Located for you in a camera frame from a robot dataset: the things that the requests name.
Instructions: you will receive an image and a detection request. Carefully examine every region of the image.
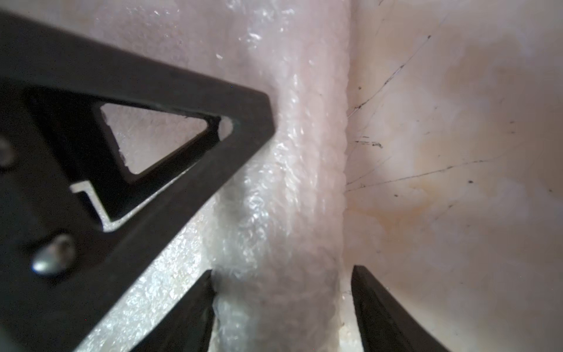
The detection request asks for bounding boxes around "bubble wrap sheet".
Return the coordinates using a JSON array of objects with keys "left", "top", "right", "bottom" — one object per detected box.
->
[{"left": 79, "top": 1, "right": 350, "bottom": 351}]

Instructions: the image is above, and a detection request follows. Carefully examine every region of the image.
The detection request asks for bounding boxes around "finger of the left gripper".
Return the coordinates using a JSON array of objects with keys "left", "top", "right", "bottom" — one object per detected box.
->
[{"left": 1, "top": 11, "right": 276, "bottom": 351}]

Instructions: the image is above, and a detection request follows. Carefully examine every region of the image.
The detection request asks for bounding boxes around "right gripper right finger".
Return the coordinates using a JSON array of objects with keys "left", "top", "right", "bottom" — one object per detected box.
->
[{"left": 351, "top": 265, "right": 447, "bottom": 352}]

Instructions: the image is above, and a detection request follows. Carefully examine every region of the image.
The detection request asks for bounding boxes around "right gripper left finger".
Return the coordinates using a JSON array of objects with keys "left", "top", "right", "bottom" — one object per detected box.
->
[{"left": 133, "top": 270, "right": 216, "bottom": 352}]

